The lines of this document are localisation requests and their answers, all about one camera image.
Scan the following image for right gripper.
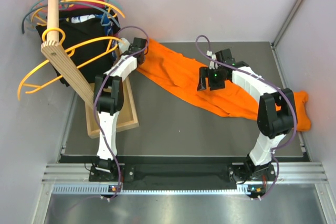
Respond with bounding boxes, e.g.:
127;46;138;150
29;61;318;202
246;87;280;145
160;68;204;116
197;67;227;91

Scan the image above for orange trousers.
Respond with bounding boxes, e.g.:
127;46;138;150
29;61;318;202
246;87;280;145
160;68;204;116
136;37;312;132

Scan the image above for yellow hanger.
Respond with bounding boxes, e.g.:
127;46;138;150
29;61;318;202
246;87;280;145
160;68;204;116
17;36;127;100
23;0;125;25

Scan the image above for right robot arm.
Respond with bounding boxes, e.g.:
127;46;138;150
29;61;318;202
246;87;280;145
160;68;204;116
197;49;297;182

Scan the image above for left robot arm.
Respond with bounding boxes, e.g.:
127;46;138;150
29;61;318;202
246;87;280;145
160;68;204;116
90;38;148;182

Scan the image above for teal hanger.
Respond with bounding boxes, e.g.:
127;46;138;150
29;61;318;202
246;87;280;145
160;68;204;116
21;0;125;34

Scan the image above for blue hanging garment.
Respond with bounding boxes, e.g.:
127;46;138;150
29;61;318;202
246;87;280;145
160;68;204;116
95;14;120;63

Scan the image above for black hanging garment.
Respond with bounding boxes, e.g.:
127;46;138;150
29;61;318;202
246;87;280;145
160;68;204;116
35;8;122;88

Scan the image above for pink hanging garment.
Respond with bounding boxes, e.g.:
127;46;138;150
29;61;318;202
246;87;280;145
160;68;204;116
59;0;106;11

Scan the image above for wooden rack base tray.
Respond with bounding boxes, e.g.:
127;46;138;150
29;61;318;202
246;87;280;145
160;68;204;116
85;77;139;139

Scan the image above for wooden rack pole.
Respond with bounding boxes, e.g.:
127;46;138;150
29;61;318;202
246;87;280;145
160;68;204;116
41;9;93;108

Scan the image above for corner aluminium profile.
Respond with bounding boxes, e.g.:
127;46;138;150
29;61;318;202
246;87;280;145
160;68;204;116
271;0;305;49

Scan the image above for aluminium frame rail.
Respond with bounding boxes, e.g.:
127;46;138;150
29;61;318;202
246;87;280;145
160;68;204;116
33;157;335;223

